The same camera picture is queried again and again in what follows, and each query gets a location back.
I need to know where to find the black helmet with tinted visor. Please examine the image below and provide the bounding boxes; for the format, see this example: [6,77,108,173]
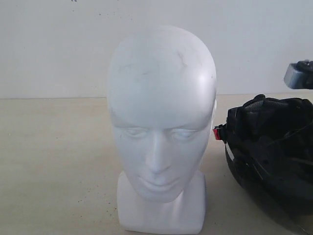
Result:
[213,94,313,235]

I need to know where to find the white mannequin head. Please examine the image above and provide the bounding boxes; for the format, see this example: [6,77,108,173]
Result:
[107,25,217,235]

